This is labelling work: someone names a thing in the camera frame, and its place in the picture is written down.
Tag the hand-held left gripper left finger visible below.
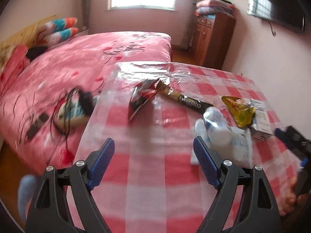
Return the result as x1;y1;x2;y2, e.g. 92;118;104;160
25;137;115;233

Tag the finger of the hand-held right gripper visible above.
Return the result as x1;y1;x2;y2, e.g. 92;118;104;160
274;125;311;160

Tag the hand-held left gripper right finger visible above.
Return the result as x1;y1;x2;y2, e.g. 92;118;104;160
193;136;282;233

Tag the white dark blue milk carton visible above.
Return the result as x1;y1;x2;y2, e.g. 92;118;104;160
250;99;274;142

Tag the white milk pouch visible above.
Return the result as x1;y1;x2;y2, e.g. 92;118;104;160
191;119;253;167

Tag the yellow snack bag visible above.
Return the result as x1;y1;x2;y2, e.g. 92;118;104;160
221;96;258;129

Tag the person's right hand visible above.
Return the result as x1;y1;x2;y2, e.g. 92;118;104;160
279;176;307;217

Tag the red white checkered tablecloth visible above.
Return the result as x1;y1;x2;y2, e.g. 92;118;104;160
73;62;304;233

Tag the beige power strip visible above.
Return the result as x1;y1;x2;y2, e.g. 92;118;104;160
58;97;90;127

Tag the black power adapter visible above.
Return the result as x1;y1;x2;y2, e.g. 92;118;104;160
78;90;95;116

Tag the brown snack wrapper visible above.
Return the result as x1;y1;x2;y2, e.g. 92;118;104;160
155;79;214;114

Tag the red snack bag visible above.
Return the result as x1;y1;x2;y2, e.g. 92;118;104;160
128;80;158;121

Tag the person's blue jeans leg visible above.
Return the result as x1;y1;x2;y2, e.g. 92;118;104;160
18;175;39;221

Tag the bed with pink blanket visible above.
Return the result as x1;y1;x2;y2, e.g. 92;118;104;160
0;31;172;175

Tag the brown wooden cabinet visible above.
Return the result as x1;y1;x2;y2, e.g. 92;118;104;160
193;13;237;70

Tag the dark cloth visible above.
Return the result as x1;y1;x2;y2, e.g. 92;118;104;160
25;45;49;61

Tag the colourful cartoon pillow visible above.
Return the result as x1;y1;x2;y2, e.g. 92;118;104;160
36;17;78;36
42;27;79;48

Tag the folded pink quilt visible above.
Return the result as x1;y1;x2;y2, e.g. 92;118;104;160
0;45;31;90

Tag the grey curtain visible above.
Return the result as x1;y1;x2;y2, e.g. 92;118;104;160
181;5;197;51
81;0;94;31

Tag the yellow wooden headboard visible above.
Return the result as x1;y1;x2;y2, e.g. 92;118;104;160
0;15;56;51

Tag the stack of folded blankets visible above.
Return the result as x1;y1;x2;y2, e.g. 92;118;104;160
196;0;236;16

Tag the black power cable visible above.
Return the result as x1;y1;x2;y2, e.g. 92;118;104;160
49;87;82;151

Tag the television cable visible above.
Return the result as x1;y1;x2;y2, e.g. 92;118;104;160
268;19;277;37

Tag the wall television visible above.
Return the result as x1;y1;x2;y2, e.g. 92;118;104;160
247;0;305;34

